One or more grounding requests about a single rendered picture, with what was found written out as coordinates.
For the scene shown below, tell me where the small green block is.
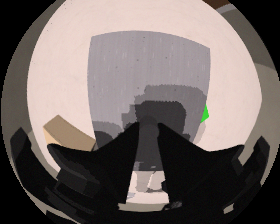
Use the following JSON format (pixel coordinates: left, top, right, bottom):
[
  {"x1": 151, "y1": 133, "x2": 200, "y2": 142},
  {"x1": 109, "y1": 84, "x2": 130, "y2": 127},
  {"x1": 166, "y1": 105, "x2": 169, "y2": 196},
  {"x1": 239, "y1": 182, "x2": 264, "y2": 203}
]
[{"x1": 201, "y1": 105, "x2": 209, "y2": 123}]

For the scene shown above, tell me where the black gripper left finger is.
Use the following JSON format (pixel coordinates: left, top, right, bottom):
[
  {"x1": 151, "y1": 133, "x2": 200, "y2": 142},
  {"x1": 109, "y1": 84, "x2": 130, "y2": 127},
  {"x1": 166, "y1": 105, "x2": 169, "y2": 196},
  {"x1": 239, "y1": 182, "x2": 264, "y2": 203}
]
[{"x1": 47, "y1": 122, "x2": 140, "y2": 204}]

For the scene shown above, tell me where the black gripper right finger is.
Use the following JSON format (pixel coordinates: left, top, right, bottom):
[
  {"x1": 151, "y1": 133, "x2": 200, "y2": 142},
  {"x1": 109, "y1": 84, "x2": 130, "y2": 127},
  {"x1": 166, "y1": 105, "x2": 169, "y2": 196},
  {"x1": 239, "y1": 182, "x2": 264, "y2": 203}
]
[{"x1": 157, "y1": 123, "x2": 245, "y2": 203}]

